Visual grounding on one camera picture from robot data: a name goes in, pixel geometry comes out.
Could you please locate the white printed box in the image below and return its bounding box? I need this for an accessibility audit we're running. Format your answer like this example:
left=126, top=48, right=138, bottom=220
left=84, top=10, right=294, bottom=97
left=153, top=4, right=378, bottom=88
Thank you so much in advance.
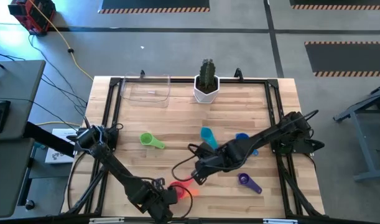
left=45, top=128, right=82, bottom=164

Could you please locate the black floor cable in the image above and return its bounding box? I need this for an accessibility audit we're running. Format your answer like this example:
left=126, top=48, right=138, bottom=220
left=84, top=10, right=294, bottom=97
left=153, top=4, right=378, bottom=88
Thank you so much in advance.
left=27, top=34, right=91, bottom=110
left=0, top=51, right=88, bottom=125

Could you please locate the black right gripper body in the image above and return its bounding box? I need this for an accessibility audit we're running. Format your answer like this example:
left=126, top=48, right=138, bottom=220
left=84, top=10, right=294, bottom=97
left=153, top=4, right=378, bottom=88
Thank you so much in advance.
left=192, top=153, right=228, bottom=179

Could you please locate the red measuring cup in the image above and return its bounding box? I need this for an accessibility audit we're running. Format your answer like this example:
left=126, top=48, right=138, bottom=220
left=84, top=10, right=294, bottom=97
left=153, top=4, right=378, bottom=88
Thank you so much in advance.
left=169, top=177, right=195, bottom=200

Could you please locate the grey desk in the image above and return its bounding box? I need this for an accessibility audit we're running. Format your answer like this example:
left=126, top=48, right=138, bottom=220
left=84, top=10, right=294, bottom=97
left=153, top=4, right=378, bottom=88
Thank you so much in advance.
left=0, top=60, right=47, bottom=218

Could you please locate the blue-grey metal table frame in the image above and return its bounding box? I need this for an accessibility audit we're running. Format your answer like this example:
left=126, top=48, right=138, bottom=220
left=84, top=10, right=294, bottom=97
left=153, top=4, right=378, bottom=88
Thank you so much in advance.
left=332, top=81, right=380, bottom=184

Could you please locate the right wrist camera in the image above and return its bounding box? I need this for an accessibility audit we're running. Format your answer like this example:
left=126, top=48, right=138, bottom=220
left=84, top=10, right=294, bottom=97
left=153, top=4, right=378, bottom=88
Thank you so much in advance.
left=197, top=141, right=216, bottom=158

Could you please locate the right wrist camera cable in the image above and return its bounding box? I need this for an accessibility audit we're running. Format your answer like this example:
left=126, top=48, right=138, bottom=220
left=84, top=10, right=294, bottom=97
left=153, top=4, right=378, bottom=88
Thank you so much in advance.
left=171, top=142, right=228, bottom=183

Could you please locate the green cactus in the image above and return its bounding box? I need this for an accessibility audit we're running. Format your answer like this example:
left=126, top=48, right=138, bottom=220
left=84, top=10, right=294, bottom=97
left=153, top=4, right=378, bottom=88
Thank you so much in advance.
left=198, top=58, right=216, bottom=94

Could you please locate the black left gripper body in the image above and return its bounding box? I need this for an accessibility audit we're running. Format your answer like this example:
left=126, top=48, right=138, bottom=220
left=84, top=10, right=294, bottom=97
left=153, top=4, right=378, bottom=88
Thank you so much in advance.
left=142, top=186, right=178, bottom=223

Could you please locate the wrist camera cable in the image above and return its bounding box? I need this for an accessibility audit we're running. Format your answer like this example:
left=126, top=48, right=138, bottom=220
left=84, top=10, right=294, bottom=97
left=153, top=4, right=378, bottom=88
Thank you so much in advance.
left=171, top=142, right=228, bottom=183
left=169, top=184, right=194, bottom=219

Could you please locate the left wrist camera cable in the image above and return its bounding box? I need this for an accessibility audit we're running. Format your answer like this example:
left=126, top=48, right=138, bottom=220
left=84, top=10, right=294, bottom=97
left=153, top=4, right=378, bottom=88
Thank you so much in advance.
left=169, top=184, right=194, bottom=219

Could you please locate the yellow cable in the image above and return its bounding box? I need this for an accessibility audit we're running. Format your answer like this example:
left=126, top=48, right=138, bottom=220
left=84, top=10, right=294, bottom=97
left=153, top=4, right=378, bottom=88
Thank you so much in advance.
left=35, top=120, right=82, bottom=127
left=27, top=0, right=95, bottom=82

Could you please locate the black hazard-striped floor mat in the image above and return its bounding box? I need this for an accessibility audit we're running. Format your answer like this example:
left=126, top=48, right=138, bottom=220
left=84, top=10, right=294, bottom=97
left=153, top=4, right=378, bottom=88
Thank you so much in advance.
left=98, top=0, right=211, bottom=14
left=304, top=40, right=380, bottom=78
left=289, top=0, right=380, bottom=11

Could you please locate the teal measuring cup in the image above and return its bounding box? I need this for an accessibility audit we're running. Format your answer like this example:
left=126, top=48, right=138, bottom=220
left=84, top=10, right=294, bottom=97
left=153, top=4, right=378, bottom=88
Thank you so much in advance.
left=200, top=126, right=220, bottom=150

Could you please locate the purple measuring cup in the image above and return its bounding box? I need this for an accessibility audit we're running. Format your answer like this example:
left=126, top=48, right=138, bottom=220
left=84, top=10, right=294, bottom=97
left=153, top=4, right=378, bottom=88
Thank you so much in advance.
left=238, top=172, right=263, bottom=195

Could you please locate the black aluminium table frame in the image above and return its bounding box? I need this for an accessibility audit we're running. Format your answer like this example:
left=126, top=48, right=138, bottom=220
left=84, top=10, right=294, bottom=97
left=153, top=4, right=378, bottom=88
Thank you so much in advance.
left=65, top=76, right=326, bottom=218

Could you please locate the blue measuring cup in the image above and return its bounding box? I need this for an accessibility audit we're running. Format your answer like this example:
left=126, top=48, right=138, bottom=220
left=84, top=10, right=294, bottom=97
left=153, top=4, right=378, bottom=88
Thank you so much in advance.
left=235, top=133, right=259, bottom=157

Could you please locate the clear plastic basket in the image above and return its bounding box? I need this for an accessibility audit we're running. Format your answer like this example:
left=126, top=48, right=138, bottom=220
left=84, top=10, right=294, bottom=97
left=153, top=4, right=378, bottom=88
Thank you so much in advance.
left=120, top=73, right=172, bottom=108

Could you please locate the green measuring cup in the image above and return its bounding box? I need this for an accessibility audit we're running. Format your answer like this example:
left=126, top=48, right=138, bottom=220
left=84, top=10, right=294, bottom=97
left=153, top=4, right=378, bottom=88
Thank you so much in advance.
left=139, top=133, right=166, bottom=150

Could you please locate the silver metal bracket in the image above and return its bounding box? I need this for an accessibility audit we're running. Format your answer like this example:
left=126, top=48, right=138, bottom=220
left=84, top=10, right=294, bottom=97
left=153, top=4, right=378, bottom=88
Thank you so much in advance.
left=89, top=217, right=125, bottom=224
left=263, top=218, right=299, bottom=224

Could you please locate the red and black machine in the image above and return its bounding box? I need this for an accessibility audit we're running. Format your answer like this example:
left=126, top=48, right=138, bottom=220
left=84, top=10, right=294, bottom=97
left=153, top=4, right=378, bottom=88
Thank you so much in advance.
left=7, top=0, right=57, bottom=36

